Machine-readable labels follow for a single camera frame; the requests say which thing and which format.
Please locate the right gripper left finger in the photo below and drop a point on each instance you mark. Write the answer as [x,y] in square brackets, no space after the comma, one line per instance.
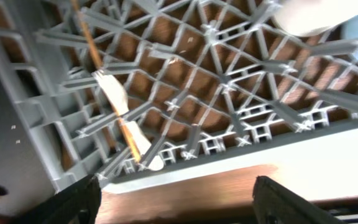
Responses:
[78,203]

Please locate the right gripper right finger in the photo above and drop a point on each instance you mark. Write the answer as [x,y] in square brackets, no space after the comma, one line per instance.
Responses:
[273,203]

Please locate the wooden chopstick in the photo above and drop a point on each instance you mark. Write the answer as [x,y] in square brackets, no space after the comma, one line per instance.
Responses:
[96,58]

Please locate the white plastic fork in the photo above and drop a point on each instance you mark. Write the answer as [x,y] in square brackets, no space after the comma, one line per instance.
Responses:
[117,96]

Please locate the cream cup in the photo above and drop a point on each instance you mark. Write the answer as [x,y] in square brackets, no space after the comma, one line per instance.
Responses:
[305,18]

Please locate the grey dishwasher rack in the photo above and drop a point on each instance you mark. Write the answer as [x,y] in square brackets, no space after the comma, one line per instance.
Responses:
[210,83]

